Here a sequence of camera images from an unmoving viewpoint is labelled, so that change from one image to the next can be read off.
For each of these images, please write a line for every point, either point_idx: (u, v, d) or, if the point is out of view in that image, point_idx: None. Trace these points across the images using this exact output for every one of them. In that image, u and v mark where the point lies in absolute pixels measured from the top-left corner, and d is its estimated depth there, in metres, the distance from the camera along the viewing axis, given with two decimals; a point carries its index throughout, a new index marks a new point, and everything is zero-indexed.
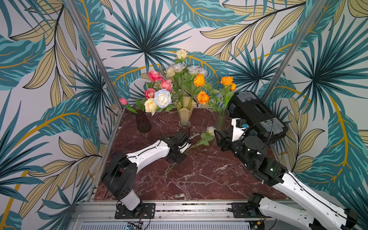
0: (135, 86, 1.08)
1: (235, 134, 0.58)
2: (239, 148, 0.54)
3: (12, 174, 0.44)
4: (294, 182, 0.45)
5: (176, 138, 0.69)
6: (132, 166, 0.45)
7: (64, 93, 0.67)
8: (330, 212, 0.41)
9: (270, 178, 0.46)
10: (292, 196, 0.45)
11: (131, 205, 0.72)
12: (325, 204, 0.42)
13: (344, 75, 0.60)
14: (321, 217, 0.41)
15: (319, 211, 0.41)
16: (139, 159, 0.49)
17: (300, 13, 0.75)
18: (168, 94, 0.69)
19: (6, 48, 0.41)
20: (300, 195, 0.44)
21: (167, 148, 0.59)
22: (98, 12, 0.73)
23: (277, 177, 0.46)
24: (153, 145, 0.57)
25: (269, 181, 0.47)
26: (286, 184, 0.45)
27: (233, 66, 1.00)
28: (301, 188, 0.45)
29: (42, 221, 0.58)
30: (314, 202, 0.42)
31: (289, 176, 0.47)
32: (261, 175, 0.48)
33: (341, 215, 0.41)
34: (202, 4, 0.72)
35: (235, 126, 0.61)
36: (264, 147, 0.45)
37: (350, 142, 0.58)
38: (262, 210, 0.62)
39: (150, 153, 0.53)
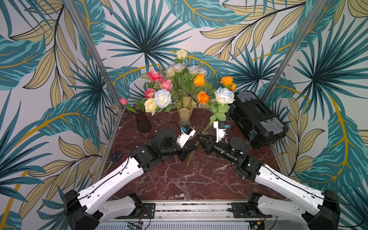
0: (135, 86, 1.08)
1: (217, 136, 0.62)
2: (224, 149, 0.59)
3: (12, 174, 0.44)
4: (270, 172, 0.51)
5: (155, 144, 0.51)
6: (79, 212, 0.38)
7: (64, 93, 0.67)
8: (306, 195, 0.44)
9: (250, 173, 0.52)
10: (271, 186, 0.49)
11: (125, 213, 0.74)
12: (301, 188, 0.46)
13: (344, 75, 0.60)
14: (301, 201, 0.44)
15: (296, 195, 0.44)
16: (92, 197, 0.40)
17: (300, 13, 0.75)
18: (168, 94, 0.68)
19: (6, 48, 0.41)
20: (276, 182, 0.48)
21: (139, 169, 0.47)
22: (98, 12, 0.73)
23: (254, 170, 0.52)
24: (117, 172, 0.45)
25: (249, 176, 0.54)
26: (262, 175, 0.50)
27: (233, 66, 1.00)
28: (277, 176, 0.49)
29: (42, 221, 0.58)
30: (290, 188, 0.46)
31: (265, 168, 0.52)
32: (242, 171, 0.53)
33: (317, 196, 0.43)
34: (202, 4, 0.72)
35: (216, 128, 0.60)
36: (246, 146, 0.51)
37: (350, 142, 0.58)
38: (261, 208, 0.62)
39: (110, 185, 0.42)
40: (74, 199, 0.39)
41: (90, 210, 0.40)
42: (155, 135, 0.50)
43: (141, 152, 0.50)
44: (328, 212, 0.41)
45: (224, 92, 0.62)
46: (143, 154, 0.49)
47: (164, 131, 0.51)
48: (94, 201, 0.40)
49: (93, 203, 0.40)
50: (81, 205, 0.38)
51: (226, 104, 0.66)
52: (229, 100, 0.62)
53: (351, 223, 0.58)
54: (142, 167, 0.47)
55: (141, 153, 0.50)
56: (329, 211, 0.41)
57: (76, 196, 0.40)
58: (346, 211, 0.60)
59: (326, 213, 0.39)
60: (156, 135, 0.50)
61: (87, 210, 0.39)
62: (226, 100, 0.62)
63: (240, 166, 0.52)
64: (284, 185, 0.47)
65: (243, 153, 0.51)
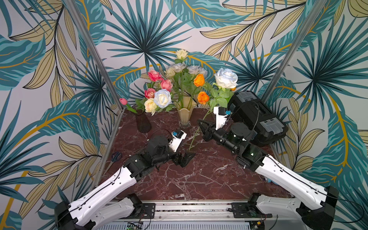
0: (135, 86, 1.08)
1: (217, 123, 0.56)
2: (224, 137, 0.55)
3: (12, 174, 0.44)
4: (274, 165, 0.47)
5: (148, 154, 0.51)
6: (71, 224, 0.38)
7: (64, 93, 0.67)
8: (309, 190, 0.42)
9: (252, 163, 0.48)
10: (273, 178, 0.46)
11: (124, 214, 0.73)
12: (304, 183, 0.43)
13: (344, 75, 0.60)
14: (302, 196, 0.42)
15: (298, 189, 0.42)
16: (84, 209, 0.40)
17: (300, 13, 0.75)
18: (168, 94, 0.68)
19: (6, 48, 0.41)
20: (279, 175, 0.45)
21: (131, 179, 0.47)
22: (98, 12, 0.73)
23: (258, 161, 0.48)
24: (109, 182, 0.45)
25: (251, 166, 0.49)
26: (265, 166, 0.47)
27: (233, 66, 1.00)
28: (281, 168, 0.46)
29: (42, 221, 0.58)
30: (293, 181, 0.43)
31: (269, 159, 0.48)
32: (243, 160, 0.49)
33: (320, 193, 0.41)
34: (202, 4, 0.72)
35: (218, 115, 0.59)
36: (248, 133, 0.46)
37: (350, 142, 0.58)
38: (260, 207, 0.62)
39: (102, 195, 0.43)
40: (66, 211, 0.39)
41: (81, 222, 0.39)
42: (148, 144, 0.50)
43: (133, 162, 0.50)
44: (329, 207, 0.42)
45: (224, 75, 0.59)
46: (136, 163, 0.50)
47: (155, 140, 0.51)
48: (85, 212, 0.40)
49: (84, 215, 0.40)
50: (72, 217, 0.39)
51: (227, 89, 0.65)
52: (231, 84, 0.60)
53: (352, 224, 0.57)
54: (134, 177, 0.48)
55: (134, 162, 0.50)
56: (330, 207, 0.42)
57: (68, 208, 0.40)
58: (348, 212, 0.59)
59: (328, 210, 0.38)
60: (148, 144, 0.49)
61: (78, 221, 0.39)
62: (228, 84, 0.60)
63: (241, 154, 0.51)
64: (287, 178, 0.44)
65: (245, 140, 0.46)
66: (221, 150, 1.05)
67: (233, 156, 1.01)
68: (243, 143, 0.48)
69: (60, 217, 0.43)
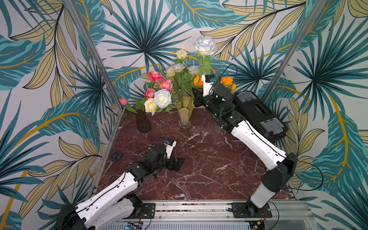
0: (135, 86, 1.08)
1: (204, 90, 0.61)
2: (210, 101, 0.59)
3: (12, 174, 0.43)
4: (248, 128, 0.52)
5: (149, 161, 0.58)
6: (80, 223, 0.39)
7: (64, 93, 0.67)
8: (271, 151, 0.47)
9: (229, 124, 0.53)
10: (244, 140, 0.52)
11: (125, 214, 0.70)
12: (269, 145, 0.48)
13: (344, 75, 0.60)
14: (263, 156, 0.48)
15: (262, 150, 0.47)
16: (91, 209, 0.42)
17: (300, 13, 0.75)
18: (168, 94, 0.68)
19: (6, 48, 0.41)
20: (249, 137, 0.50)
21: (134, 182, 0.51)
22: (98, 12, 0.73)
23: (234, 122, 0.53)
24: (114, 185, 0.49)
25: (228, 127, 0.55)
26: (240, 128, 0.51)
27: (233, 67, 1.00)
28: (252, 132, 0.51)
29: (42, 221, 0.58)
30: (259, 143, 0.48)
31: (244, 123, 0.53)
32: (222, 120, 0.55)
33: (280, 155, 0.46)
34: (202, 4, 0.72)
35: (204, 82, 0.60)
36: (228, 94, 0.51)
37: (350, 142, 0.58)
38: (254, 201, 0.64)
39: (108, 197, 0.46)
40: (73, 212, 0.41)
41: (88, 223, 0.41)
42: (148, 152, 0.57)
43: (135, 167, 0.55)
44: (283, 166, 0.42)
45: (202, 43, 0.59)
46: (138, 169, 0.55)
47: (156, 147, 0.59)
48: (93, 212, 0.42)
49: (92, 215, 0.42)
50: (80, 218, 0.40)
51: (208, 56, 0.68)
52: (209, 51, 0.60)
53: (352, 224, 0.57)
54: (137, 181, 0.52)
55: (136, 167, 0.55)
56: (284, 166, 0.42)
57: (75, 209, 0.41)
58: (348, 212, 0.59)
59: (280, 167, 0.43)
60: (149, 151, 0.57)
61: (86, 222, 0.40)
62: (205, 51, 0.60)
63: (221, 114, 0.56)
64: (255, 140, 0.49)
65: (224, 100, 0.52)
66: (221, 150, 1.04)
67: (233, 156, 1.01)
68: (223, 103, 0.53)
69: (66, 221, 0.44)
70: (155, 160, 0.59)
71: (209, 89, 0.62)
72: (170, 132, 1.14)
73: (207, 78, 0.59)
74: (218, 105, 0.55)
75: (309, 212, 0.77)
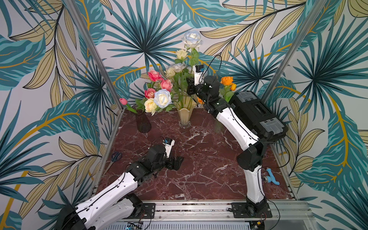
0: (135, 86, 1.08)
1: (195, 79, 0.70)
2: (200, 89, 0.66)
3: (12, 174, 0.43)
4: (230, 114, 0.59)
5: (148, 160, 0.58)
6: (80, 223, 0.39)
7: (64, 93, 0.67)
8: (246, 135, 0.55)
9: (215, 110, 0.60)
10: (225, 124, 0.60)
11: (125, 214, 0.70)
12: (245, 130, 0.56)
13: (344, 75, 0.60)
14: (239, 139, 0.56)
15: (238, 133, 0.55)
16: (91, 209, 0.42)
17: (300, 13, 0.75)
18: (168, 94, 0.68)
19: (6, 48, 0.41)
20: (230, 122, 0.57)
21: (134, 182, 0.51)
22: (98, 12, 0.73)
23: (219, 108, 0.60)
24: (114, 185, 0.49)
25: (213, 112, 0.62)
26: (223, 114, 0.59)
27: (233, 66, 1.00)
28: (234, 117, 0.58)
29: (42, 221, 0.58)
30: (237, 127, 0.56)
31: (228, 109, 0.60)
32: (208, 106, 0.61)
33: (253, 138, 0.54)
34: (202, 4, 0.72)
35: (195, 72, 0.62)
36: (215, 81, 0.58)
37: (350, 142, 0.58)
38: (251, 197, 0.65)
39: (108, 197, 0.46)
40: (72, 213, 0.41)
41: (88, 223, 0.41)
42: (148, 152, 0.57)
43: (135, 167, 0.55)
44: (254, 147, 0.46)
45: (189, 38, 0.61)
46: (138, 169, 0.55)
47: (155, 147, 0.59)
48: (93, 212, 0.42)
49: (92, 215, 0.42)
50: (80, 218, 0.40)
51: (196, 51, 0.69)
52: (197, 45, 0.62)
53: (352, 224, 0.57)
54: (137, 180, 0.52)
55: (136, 167, 0.55)
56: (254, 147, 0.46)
57: (75, 209, 0.41)
58: (348, 212, 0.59)
59: (251, 148, 0.52)
60: (149, 151, 0.57)
61: (86, 222, 0.40)
62: (192, 45, 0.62)
63: (208, 101, 0.63)
64: (235, 125, 0.57)
65: (212, 87, 0.58)
66: (221, 150, 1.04)
67: (233, 156, 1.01)
68: (211, 90, 0.60)
69: (66, 221, 0.44)
70: (155, 160, 0.59)
71: (199, 79, 0.68)
72: (170, 132, 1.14)
73: (197, 67, 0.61)
74: (207, 91, 0.61)
75: (309, 212, 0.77)
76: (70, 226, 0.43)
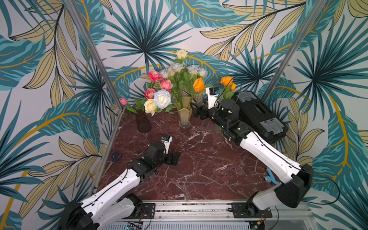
0: (135, 86, 1.08)
1: (210, 102, 0.62)
2: (216, 113, 0.59)
3: (12, 174, 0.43)
4: (257, 139, 0.50)
5: (149, 157, 0.59)
6: (87, 217, 0.40)
7: (64, 94, 0.67)
8: (284, 164, 0.44)
9: (237, 136, 0.52)
10: (253, 152, 0.50)
11: (126, 214, 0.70)
12: (281, 157, 0.46)
13: (344, 75, 0.60)
14: (277, 169, 0.45)
15: (274, 162, 0.45)
16: (97, 204, 0.43)
17: (300, 13, 0.75)
18: (168, 94, 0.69)
19: (6, 48, 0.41)
20: (258, 148, 0.48)
21: (137, 178, 0.53)
22: (98, 12, 0.73)
23: (242, 134, 0.52)
24: (118, 181, 0.50)
25: (235, 139, 0.53)
26: (249, 140, 0.50)
27: (233, 66, 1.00)
28: (262, 143, 0.49)
29: (42, 221, 0.58)
30: (270, 155, 0.47)
31: (253, 134, 0.52)
32: (229, 132, 0.54)
33: (293, 167, 0.44)
34: (202, 4, 0.72)
35: (209, 94, 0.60)
36: (234, 106, 0.51)
37: (350, 142, 0.58)
38: (256, 201, 0.63)
39: (112, 192, 0.46)
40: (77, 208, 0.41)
41: (94, 218, 0.42)
42: (148, 149, 0.59)
43: (137, 164, 0.57)
44: (299, 179, 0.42)
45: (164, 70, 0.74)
46: (139, 166, 0.56)
47: (156, 143, 0.61)
48: (99, 207, 0.43)
49: (98, 210, 0.42)
50: (86, 212, 0.40)
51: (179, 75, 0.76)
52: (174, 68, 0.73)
53: (352, 223, 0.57)
54: (140, 176, 0.54)
55: (137, 165, 0.56)
56: (300, 179, 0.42)
57: (80, 205, 0.42)
58: (348, 212, 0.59)
59: (296, 181, 0.41)
60: (149, 148, 0.59)
61: (92, 216, 0.41)
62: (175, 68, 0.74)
63: (228, 126, 0.55)
64: (266, 152, 0.47)
65: (231, 112, 0.51)
66: (221, 150, 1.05)
67: (233, 156, 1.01)
68: (230, 115, 0.53)
69: (71, 218, 0.44)
70: (155, 156, 0.61)
71: (214, 102, 0.62)
72: (170, 132, 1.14)
73: (212, 90, 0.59)
74: (225, 116, 0.54)
75: (309, 212, 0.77)
76: (74, 223, 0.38)
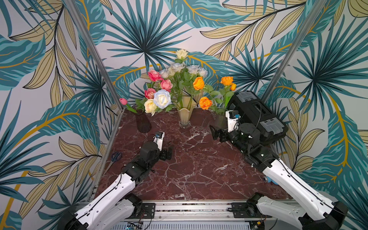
0: (135, 86, 1.08)
1: (229, 125, 0.62)
2: (235, 137, 0.59)
3: (12, 174, 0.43)
4: (282, 169, 0.47)
5: (142, 159, 0.58)
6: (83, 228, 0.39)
7: (64, 93, 0.67)
8: (315, 200, 0.41)
9: (260, 162, 0.49)
10: (278, 181, 0.47)
11: (126, 215, 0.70)
12: (311, 191, 0.43)
13: (344, 75, 0.60)
14: (305, 204, 0.42)
15: (303, 196, 0.42)
16: (92, 213, 0.42)
17: (300, 13, 0.75)
18: (168, 94, 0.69)
19: (6, 48, 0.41)
20: (284, 179, 0.46)
21: (132, 182, 0.52)
22: (98, 12, 0.73)
23: (266, 162, 0.49)
24: (112, 187, 0.49)
25: (258, 165, 0.51)
26: (274, 169, 0.47)
27: (233, 66, 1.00)
28: (289, 173, 0.47)
29: (42, 221, 0.58)
30: (298, 188, 0.44)
31: (278, 163, 0.49)
32: (252, 159, 0.51)
33: (326, 205, 0.40)
34: (202, 4, 0.72)
35: (229, 118, 0.72)
36: (254, 131, 0.50)
37: (350, 142, 0.58)
38: (260, 207, 0.62)
39: (108, 200, 0.46)
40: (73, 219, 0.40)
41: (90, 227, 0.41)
42: (140, 152, 0.57)
43: (131, 167, 0.56)
44: (333, 220, 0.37)
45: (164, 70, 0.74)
46: (133, 169, 0.56)
47: (147, 145, 0.58)
48: (94, 217, 0.42)
49: (94, 219, 0.42)
50: (81, 224, 0.40)
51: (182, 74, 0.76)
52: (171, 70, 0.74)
53: (351, 223, 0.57)
54: (134, 180, 0.53)
55: (132, 168, 0.56)
56: (334, 220, 0.43)
57: (75, 216, 0.41)
58: (347, 212, 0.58)
59: (329, 221, 0.38)
60: (141, 151, 0.56)
61: (88, 226, 0.40)
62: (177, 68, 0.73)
63: (249, 152, 0.53)
64: (293, 184, 0.44)
65: (251, 137, 0.50)
66: (221, 150, 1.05)
67: (233, 156, 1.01)
68: (250, 140, 0.51)
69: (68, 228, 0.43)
70: (148, 157, 0.59)
71: (234, 125, 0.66)
72: (170, 132, 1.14)
73: (231, 114, 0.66)
74: (246, 141, 0.52)
75: None
76: None
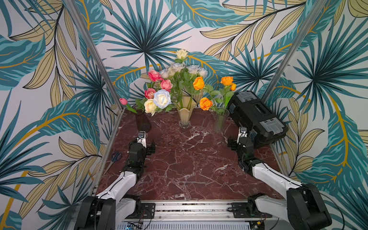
0: (135, 86, 1.08)
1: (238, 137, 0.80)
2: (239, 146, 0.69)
3: (11, 174, 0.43)
4: (262, 165, 0.62)
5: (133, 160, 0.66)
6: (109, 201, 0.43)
7: (64, 93, 0.67)
8: (285, 181, 0.50)
9: (249, 168, 0.64)
10: (260, 176, 0.59)
11: (130, 210, 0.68)
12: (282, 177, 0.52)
13: (344, 75, 0.60)
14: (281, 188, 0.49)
15: (277, 181, 0.51)
16: (111, 192, 0.47)
17: (300, 13, 0.75)
18: (168, 94, 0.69)
19: (6, 48, 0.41)
20: (263, 171, 0.57)
21: (132, 174, 0.60)
22: (98, 12, 0.73)
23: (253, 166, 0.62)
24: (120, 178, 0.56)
25: (248, 170, 0.65)
26: (256, 165, 0.62)
27: (233, 66, 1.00)
28: (267, 167, 0.59)
29: (42, 221, 0.58)
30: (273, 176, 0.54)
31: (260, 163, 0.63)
32: (244, 164, 0.66)
33: (293, 183, 0.48)
34: (202, 4, 0.72)
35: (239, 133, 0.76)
36: (248, 142, 0.66)
37: (350, 142, 0.58)
38: (258, 202, 0.64)
39: (120, 184, 0.52)
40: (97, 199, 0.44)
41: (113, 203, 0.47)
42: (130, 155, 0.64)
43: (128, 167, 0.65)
44: (297, 192, 0.44)
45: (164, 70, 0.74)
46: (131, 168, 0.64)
47: (134, 147, 0.65)
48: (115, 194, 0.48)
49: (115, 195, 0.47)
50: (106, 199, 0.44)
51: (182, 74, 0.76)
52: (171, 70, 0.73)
53: (351, 223, 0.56)
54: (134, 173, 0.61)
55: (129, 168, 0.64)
56: (297, 192, 0.44)
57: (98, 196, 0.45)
58: (348, 212, 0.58)
59: (293, 192, 0.44)
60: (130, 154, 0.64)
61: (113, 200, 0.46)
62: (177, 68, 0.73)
63: (243, 159, 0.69)
64: (269, 173, 0.56)
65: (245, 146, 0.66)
66: (221, 150, 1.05)
67: (233, 156, 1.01)
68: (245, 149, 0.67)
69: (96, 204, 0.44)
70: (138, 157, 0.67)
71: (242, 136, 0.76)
72: (170, 132, 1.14)
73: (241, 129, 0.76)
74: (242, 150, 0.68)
75: None
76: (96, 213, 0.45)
